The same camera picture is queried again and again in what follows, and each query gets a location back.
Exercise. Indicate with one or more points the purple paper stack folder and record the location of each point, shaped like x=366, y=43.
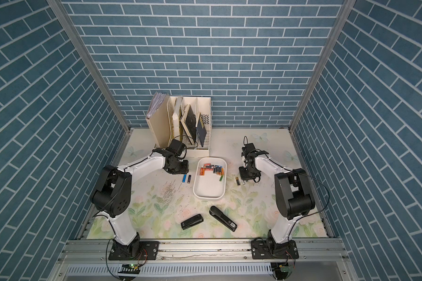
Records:
x=156, y=102

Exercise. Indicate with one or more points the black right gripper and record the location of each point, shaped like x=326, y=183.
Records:
x=244, y=177

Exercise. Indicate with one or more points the beige file organizer rack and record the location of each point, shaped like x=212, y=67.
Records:
x=165, y=125

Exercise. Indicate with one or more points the large black stapler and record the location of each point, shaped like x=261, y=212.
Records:
x=222, y=218

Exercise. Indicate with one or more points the dark small notebook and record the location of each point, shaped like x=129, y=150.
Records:
x=201, y=130

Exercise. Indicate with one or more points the white ribbed cable duct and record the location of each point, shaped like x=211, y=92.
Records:
x=174, y=269

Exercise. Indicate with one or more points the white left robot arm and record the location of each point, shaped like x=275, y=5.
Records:
x=112, y=192

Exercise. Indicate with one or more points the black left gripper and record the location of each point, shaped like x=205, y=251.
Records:
x=184, y=170

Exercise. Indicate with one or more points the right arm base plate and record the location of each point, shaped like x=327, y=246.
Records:
x=268, y=249

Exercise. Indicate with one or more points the aluminium front rail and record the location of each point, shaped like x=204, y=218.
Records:
x=210, y=250

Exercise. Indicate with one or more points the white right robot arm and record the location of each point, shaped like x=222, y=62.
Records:
x=293, y=193

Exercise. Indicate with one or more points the small black stapler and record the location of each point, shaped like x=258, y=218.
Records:
x=191, y=222

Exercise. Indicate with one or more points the white plastic storage tray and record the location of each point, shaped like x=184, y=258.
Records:
x=206, y=184

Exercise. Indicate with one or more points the black framed tablet board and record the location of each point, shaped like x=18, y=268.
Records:
x=188, y=121

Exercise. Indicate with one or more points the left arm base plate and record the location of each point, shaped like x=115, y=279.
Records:
x=139, y=250

